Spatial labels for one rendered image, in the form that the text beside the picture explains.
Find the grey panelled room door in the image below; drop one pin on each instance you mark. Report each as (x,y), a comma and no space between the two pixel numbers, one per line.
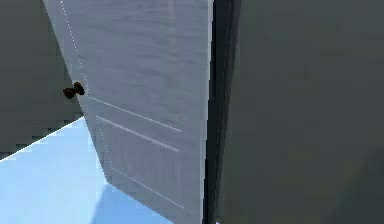
(143,83)

